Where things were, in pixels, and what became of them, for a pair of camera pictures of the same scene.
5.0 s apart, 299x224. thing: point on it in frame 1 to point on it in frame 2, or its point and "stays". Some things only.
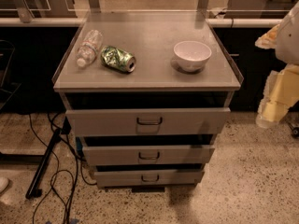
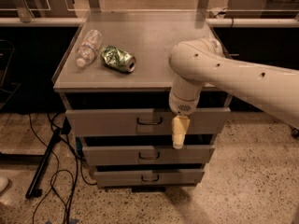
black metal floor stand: [33, 190] stays
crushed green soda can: [119, 59] stays
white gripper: [289, 42] to [182, 106]
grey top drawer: [149, 121] stays
